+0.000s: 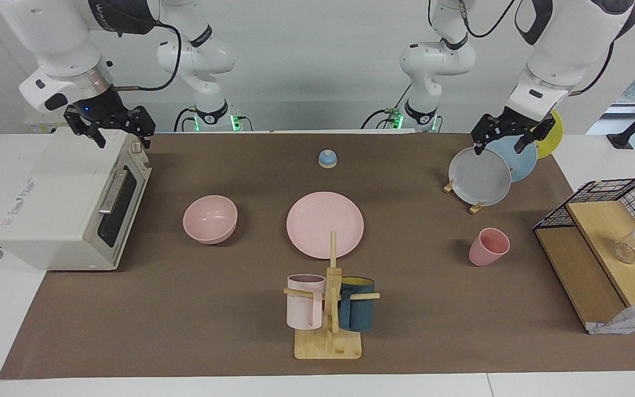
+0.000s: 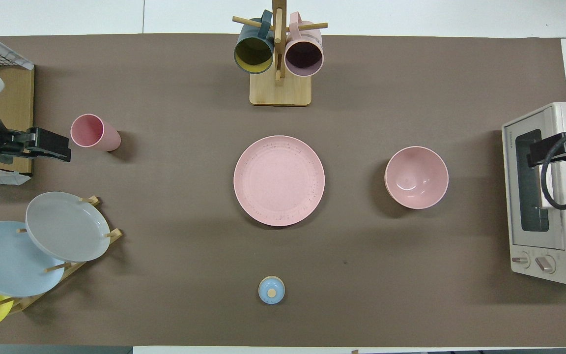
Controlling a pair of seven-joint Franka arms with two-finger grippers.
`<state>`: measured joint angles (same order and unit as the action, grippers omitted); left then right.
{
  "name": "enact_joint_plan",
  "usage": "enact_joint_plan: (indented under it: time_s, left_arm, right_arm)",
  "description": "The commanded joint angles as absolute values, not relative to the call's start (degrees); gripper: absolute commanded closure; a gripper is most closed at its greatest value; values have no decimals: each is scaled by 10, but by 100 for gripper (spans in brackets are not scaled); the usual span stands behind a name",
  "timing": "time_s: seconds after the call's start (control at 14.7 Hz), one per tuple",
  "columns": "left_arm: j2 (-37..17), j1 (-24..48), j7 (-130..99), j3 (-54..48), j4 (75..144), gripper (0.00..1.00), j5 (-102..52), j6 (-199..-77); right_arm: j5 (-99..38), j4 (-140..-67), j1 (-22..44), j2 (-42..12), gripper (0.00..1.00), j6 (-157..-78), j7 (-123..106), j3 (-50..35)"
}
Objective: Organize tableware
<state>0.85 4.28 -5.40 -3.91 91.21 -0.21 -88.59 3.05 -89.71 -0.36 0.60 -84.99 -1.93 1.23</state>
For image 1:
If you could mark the brown table mat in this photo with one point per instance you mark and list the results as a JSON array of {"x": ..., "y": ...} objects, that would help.
[{"x": 185, "y": 309}]

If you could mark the wooden mug tree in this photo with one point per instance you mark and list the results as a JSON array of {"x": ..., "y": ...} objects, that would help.
[{"x": 328, "y": 344}]

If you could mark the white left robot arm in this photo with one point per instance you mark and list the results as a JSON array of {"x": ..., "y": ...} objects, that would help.
[{"x": 565, "y": 49}]

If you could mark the dark teal mug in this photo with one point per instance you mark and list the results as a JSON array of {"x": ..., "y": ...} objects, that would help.
[{"x": 359, "y": 314}]

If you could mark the white toaster oven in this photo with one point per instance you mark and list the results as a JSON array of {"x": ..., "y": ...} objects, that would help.
[{"x": 58, "y": 204}]

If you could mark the light blue plate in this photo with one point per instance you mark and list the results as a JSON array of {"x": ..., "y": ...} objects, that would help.
[{"x": 521, "y": 162}]

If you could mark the clear glass object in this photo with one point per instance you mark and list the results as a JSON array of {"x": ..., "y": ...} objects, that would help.
[{"x": 624, "y": 252}]

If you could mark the wooden plate rack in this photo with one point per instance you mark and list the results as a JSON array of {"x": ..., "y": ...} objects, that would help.
[{"x": 476, "y": 208}]

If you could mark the pink plate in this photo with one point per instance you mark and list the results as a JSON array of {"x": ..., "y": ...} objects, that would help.
[{"x": 317, "y": 220}]

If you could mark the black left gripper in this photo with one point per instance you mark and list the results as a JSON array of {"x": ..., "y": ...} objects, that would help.
[{"x": 521, "y": 120}]

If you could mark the grey plate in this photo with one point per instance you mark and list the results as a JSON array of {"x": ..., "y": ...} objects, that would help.
[{"x": 480, "y": 176}]

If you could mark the yellow plate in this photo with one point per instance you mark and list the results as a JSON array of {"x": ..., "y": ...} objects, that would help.
[{"x": 553, "y": 138}]

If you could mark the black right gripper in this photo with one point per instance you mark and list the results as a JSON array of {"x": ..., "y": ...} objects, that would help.
[{"x": 100, "y": 107}]

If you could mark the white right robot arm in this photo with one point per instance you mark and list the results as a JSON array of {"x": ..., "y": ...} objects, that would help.
[{"x": 58, "y": 38}]

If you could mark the pink bowl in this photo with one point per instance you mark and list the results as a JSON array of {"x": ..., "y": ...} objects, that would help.
[{"x": 210, "y": 220}]

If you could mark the pink cup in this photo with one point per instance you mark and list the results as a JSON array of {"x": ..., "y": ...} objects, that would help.
[{"x": 487, "y": 248}]

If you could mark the pink mug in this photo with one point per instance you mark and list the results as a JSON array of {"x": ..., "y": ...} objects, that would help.
[{"x": 303, "y": 309}]

